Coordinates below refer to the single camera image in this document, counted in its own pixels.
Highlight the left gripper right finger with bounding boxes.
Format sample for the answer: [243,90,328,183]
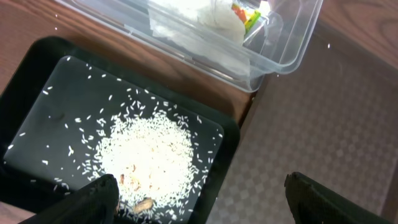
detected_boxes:
[284,172,390,224]

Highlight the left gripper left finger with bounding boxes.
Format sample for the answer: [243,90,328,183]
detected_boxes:
[20,174,119,224]

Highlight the rice food scraps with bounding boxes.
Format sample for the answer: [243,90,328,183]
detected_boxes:
[4,56,224,223]

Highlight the yellow green snack wrapper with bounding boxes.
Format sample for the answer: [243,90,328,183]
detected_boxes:
[231,3,261,33]

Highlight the white tissue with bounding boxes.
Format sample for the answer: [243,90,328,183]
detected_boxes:
[148,0,250,77]

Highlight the clear plastic waste bin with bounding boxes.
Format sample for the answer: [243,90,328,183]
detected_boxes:
[64,0,323,92]

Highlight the brown serving tray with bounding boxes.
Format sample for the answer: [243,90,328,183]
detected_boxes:
[208,37,397,223]

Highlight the black plastic tray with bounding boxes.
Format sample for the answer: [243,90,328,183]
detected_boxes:
[1,37,240,223]

